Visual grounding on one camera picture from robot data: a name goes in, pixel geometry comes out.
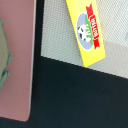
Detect woven beige placemat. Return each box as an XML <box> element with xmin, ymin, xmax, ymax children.
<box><xmin>41</xmin><ymin>0</ymin><xmax>128</xmax><ymax>79</ymax></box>

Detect pink brown mat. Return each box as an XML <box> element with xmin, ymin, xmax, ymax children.
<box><xmin>0</xmin><ymin>0</ymin><xmax>37</xmax><ymax>121</ymax></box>

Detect yellow butter box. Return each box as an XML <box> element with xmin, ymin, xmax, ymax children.
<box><xmin>66</xmin><ymin>0</ymin><xmax>105</xmax><ymax>67</ymax></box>

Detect grey teal gripper finger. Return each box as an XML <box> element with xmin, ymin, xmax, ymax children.
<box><xmin>0</xmin><ymin>19</ymin><xmax>11</xmax><ymax>89</ymax></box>

